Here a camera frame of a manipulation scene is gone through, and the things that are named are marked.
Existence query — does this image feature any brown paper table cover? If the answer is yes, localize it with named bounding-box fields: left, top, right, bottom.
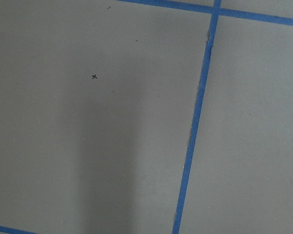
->
left=0, top=0, right=293, bottom=234

